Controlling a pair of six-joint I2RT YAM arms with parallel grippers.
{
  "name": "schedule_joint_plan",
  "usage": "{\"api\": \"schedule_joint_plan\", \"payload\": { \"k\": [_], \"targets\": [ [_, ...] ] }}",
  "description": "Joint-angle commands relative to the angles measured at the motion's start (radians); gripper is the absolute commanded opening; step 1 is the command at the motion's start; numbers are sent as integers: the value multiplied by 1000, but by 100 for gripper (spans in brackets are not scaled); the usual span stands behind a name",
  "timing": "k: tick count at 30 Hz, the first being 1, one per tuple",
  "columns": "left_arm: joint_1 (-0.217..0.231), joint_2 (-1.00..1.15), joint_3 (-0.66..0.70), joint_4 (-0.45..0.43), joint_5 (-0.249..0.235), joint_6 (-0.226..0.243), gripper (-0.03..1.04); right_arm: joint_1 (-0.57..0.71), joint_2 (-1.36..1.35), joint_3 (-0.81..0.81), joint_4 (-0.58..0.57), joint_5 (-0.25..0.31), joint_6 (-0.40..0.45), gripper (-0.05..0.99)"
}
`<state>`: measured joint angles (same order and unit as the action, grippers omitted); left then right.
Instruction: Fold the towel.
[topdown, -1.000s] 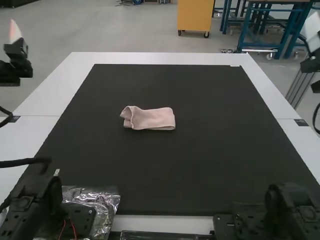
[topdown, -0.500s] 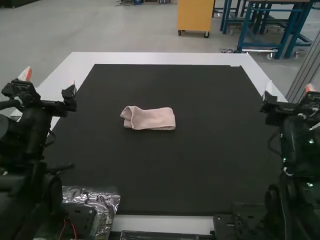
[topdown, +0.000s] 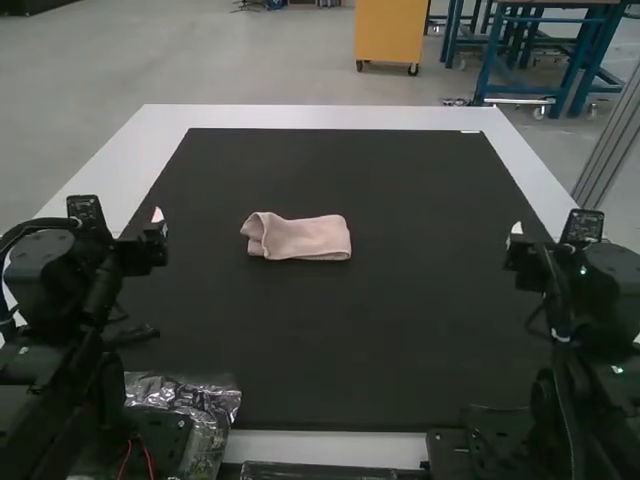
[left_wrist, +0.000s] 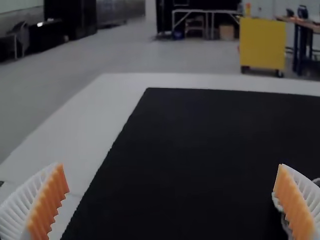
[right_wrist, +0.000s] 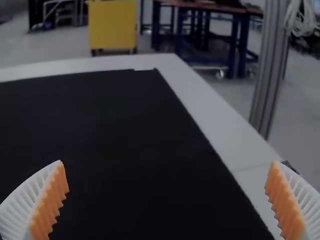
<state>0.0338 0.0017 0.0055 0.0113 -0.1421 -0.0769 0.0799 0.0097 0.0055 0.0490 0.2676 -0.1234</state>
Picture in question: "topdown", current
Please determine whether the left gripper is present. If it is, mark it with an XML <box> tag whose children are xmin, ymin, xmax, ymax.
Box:
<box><xmin>115</xmin><ymin>205</ymin><xmax>170</xmax><ymax>279</ymax></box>

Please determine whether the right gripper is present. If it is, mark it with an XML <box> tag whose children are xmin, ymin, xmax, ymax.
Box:
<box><xmin>502</xmin><ymin>220</ymin><xmax>556</xmax><ymax>294</ymax></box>

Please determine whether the pale towel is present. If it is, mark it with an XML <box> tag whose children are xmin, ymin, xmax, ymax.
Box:
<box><xmin>239</xmin><ymin>211</ymin><xmax>354</xmax><ymax>262</ymax></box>

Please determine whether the silver foil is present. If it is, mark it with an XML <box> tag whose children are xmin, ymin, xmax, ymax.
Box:
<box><xmin>123</xmin><ymin>370</ymin><xmax>243</xmax><ymax>480</ymax></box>

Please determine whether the black mat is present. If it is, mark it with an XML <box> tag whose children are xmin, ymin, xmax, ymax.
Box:
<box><xmin>102</xmin><ymin>127</ymin><xmax>571</xmax><ymax>434</ymax></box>

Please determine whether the yellow wheeled cart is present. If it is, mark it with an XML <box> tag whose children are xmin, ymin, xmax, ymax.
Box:
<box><xmin>353</xmin><ymin>0</ymin><xmax>431</xmax><ymax>77</ymax></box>

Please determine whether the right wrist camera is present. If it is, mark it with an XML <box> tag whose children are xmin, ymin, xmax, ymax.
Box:
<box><xmin>562</xmin><ymin>208</ymin><xmax>605</xmax><ymax>246</ymax></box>

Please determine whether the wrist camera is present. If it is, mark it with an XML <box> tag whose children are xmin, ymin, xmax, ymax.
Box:
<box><xmin>66</xmin><ymin>194</ymin><xmax>112</xmax><ymax>241</ymax></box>
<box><xmin>562</xmin><ymin>208</ymin><xmax>605</xmax><ymax>246</ymax></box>

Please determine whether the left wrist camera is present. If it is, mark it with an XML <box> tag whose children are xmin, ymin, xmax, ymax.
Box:
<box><xmin>66</xmin><ymin>194</ymin><xmax>112</xmax><ymax>241</ymax></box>

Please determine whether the aluminium frame post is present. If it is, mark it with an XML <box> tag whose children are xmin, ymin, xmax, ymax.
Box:
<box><xmin>569</xmin><ymin>62</ymin><xmax>640</xmax><ymax>211</ymax></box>

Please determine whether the blue metal frame trolley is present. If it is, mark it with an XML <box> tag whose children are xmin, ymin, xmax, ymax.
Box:
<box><xmin>472</xmin><ymin>0</ymin><xmax>627</xmax><ymax>120</ymax></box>
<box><xmin>438</xmin><ymin>0</ymin><xmax>501</xmax><ymax>70</ymax></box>

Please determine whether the thin red wire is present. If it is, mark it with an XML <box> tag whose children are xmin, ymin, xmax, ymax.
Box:
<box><xmin>118</xmin><ymin>433</ymin><xmax>156</xmax><ymax>480</ymax></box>

